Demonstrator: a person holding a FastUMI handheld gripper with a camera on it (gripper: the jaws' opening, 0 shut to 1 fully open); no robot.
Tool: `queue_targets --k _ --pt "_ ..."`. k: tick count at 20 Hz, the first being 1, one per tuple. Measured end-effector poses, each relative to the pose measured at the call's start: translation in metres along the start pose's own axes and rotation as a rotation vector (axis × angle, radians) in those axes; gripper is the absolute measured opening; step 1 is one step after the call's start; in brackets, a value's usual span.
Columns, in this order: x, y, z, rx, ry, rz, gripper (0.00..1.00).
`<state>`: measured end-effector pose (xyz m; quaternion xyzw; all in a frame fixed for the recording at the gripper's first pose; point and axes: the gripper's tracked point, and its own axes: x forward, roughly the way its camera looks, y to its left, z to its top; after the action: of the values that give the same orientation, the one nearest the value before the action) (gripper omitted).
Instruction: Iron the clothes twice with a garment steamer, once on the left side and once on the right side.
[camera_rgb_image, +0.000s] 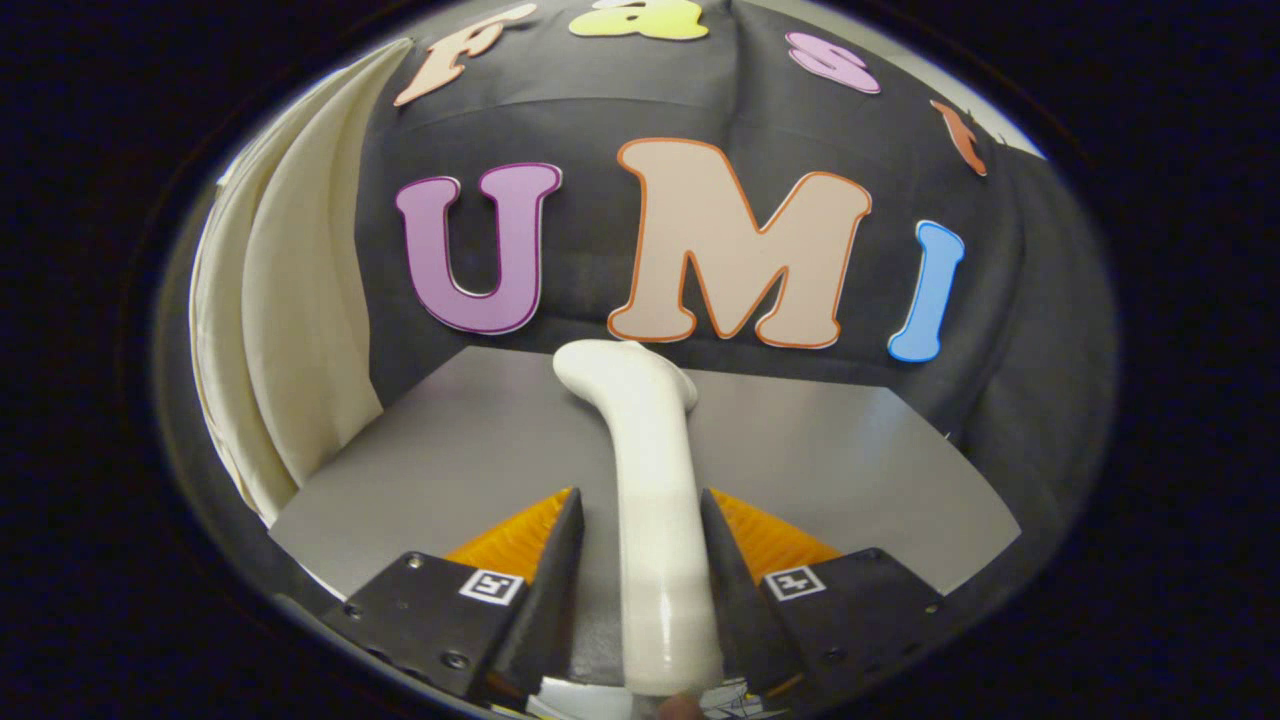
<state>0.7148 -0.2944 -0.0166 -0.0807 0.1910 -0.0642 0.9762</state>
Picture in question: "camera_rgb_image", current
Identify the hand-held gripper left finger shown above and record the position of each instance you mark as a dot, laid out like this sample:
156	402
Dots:
555	590

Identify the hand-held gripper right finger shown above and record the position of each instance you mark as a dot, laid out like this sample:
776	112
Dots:
730	590

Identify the cream button-up shirt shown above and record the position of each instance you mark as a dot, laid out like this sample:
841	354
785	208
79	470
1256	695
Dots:
290	300

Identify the white garment steamer wand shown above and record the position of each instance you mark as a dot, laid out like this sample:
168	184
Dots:
655	500

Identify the grey-topped white cabinet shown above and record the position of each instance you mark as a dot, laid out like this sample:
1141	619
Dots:
480	440

